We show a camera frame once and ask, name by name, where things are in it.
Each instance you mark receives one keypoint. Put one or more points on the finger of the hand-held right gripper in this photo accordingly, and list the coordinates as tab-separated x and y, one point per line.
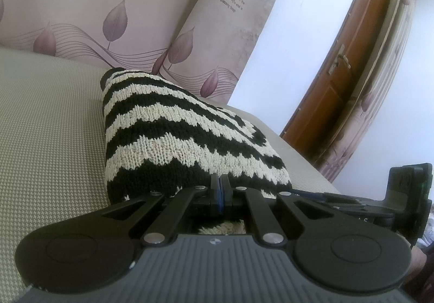
342	199

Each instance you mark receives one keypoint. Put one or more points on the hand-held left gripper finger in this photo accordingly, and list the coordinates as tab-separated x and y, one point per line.
222	189
219	199

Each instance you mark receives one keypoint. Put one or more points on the black and cream striped knit garment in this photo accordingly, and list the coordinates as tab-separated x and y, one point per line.
176	126

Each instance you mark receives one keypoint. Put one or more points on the person's right forearm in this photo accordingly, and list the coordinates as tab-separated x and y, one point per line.
419	260

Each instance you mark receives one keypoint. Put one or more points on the brown wooden door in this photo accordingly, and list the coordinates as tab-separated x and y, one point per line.
356	52

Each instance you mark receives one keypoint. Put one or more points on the beige woven mattress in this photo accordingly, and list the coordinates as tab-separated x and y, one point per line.
51	126

